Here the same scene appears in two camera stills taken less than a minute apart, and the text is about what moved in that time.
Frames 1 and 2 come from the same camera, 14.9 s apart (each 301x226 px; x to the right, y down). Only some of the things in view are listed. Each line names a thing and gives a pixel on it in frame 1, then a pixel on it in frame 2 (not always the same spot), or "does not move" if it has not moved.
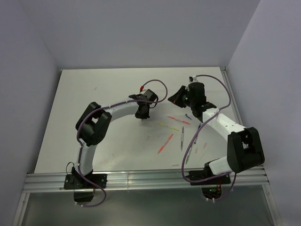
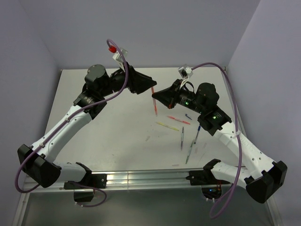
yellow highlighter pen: (161, 123) does not move
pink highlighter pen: (174, 118) does not move
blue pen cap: (188, 116) does not move
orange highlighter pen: (162, 148) -> (154, 102)
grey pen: (182, 138) does not move
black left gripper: (143, 117) -> (138, 83)
